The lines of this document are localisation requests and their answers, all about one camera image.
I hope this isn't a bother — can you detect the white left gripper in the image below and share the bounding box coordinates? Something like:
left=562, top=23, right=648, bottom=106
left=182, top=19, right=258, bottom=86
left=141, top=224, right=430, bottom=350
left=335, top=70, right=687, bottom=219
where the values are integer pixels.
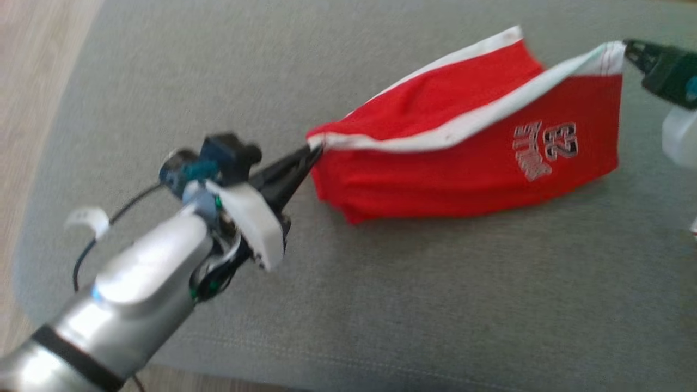
left=161, top=145, right=323, bottom=272

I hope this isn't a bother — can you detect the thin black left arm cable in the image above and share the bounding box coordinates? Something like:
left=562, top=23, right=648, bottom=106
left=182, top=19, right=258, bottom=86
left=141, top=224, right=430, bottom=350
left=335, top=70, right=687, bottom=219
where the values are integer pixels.
left=72, top=182, right=167, bottom=295

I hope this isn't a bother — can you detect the red garment with 23 print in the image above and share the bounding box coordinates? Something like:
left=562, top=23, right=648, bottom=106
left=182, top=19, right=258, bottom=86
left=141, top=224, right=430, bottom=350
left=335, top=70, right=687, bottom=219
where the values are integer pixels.
left=306, top=24, right=627, bottom=225

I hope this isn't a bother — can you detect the grey and yellow sofa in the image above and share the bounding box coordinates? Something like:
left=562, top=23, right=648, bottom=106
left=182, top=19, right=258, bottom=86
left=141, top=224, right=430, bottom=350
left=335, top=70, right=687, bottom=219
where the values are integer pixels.
left=14, top=0, right=697, bottom=392

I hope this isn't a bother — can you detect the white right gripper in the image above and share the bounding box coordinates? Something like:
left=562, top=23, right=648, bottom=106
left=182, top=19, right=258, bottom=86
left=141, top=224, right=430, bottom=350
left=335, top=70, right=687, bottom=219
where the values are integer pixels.
left=622, top=39, right=697, bottom=170

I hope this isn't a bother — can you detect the white cable label tag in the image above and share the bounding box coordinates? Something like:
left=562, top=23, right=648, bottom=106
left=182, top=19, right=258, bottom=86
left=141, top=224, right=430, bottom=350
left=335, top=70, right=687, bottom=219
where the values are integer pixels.
left=64, top=206, right=111, bottom=241

